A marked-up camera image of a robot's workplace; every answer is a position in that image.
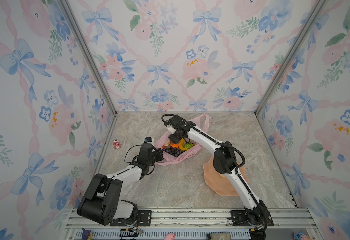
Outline pink plastic bag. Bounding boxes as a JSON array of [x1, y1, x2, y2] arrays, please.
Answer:
[[154, 114, 210, 166]]

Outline fake green round fruit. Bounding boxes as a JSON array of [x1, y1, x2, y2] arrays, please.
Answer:
[[184, 142, 195, 150]]

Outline peach scalloped plastic bowl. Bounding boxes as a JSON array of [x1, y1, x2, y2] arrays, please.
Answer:
[[203, 156, 239, 197]]

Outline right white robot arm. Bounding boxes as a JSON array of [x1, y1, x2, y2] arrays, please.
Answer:
[[161, 114, 270, 232]]

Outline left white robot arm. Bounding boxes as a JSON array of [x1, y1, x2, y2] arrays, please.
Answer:
[[77, 143, 164, 226]]

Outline fake yellow banana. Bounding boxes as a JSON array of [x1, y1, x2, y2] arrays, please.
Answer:
[[178, 138, 187, 151]]

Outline fake orange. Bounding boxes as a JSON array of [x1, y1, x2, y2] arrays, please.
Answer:
[[170, 143, 179, 149]]

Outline fake dark grapes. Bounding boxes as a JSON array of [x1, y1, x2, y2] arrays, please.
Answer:
[[163, 147, 185, 158]]

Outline small red white figurine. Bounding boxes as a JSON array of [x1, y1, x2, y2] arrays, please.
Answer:
[[113, 140, 121, 149]]

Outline pink toy at front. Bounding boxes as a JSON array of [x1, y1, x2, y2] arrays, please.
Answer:
[[164, 233, 176, 240]]

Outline grey box at front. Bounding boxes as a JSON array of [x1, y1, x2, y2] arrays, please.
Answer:
[[207, 233, 232, 240]]

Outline purple toy at front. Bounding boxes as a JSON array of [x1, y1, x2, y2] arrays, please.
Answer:
[[81, 228, 93, 240]]

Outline colourful toy front right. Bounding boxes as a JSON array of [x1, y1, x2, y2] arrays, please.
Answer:
[[294, 233, 312, 240]]

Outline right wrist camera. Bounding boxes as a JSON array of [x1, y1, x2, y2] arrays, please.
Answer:
[[166, 124, 176, 134]]

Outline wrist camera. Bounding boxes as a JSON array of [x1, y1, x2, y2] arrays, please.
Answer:
[[144, 137, 154, 145], [166, 124, 176, 134]]

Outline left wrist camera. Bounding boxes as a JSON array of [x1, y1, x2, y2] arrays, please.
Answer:
[[144, 137, 154, 145]]

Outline thin black left cable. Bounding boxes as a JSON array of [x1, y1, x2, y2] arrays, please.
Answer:
[[123, 144, 156, 176]]

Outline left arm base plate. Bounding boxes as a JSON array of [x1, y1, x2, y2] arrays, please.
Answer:
[[110, 210, 152, 228]]

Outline aluminium rail frame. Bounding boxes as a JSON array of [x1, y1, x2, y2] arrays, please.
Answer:
[[60, 208, 323, 240]]

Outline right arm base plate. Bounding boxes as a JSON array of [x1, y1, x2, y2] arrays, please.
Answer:
[[228, 210, 274, 228]]

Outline left aluminium corner post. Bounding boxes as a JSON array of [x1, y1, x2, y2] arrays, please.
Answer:
[[57, 0, 117, 117]]

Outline aluminium corner post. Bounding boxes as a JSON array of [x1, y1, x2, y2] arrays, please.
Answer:
[[57, 0, 117, 117], [255, 0, 328, 117]]

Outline right aluminium corner post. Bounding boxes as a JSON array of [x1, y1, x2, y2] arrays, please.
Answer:
[[255, 0, 328, 117]]

